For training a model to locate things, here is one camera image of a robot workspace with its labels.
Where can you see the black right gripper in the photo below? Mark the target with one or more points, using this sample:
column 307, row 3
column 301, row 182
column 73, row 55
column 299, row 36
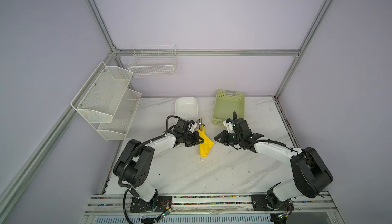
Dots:
column 223, row 138

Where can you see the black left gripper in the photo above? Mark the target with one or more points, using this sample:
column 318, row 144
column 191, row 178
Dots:
column 196, row 136

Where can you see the spoon with green handle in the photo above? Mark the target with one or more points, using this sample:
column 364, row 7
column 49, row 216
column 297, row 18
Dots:
column 199, row 123

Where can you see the yellow paper napkin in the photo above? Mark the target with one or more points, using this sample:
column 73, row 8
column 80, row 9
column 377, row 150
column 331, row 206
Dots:
column 207, row 143

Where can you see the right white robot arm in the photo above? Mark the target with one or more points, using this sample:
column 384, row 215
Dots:
column 310, row 174

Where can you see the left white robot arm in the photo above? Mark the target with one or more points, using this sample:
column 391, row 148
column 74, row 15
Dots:
column 133, row 166

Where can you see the white plastic cutlery tub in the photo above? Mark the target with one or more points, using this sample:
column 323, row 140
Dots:
column 187, row 108

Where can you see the light green perforated basket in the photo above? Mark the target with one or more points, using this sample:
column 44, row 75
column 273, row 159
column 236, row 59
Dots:
column 226, row 103

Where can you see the lower white mesh shelf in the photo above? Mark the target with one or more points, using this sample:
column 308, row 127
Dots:
column 118, row 129

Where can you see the white mesh shelf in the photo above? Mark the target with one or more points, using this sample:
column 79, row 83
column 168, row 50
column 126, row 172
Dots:
column 99, row 99
column 118, row 129

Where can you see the upper white mesh shelf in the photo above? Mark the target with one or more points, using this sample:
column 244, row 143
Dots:
column 99, row 99

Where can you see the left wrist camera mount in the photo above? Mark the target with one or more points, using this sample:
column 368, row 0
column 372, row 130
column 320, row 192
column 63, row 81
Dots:
column 193, row 126

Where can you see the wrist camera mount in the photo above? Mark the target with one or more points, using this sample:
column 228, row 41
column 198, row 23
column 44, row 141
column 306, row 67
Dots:
column 229, row 126
column 193, row 126

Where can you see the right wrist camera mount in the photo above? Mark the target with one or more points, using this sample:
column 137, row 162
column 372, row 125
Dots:
column 229, row 126

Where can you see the white wire wall basket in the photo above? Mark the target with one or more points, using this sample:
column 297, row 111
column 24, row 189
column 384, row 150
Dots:
column 153, row 61

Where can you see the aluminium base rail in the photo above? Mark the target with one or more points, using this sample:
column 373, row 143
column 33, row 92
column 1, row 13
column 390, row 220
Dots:
column 213, row 208

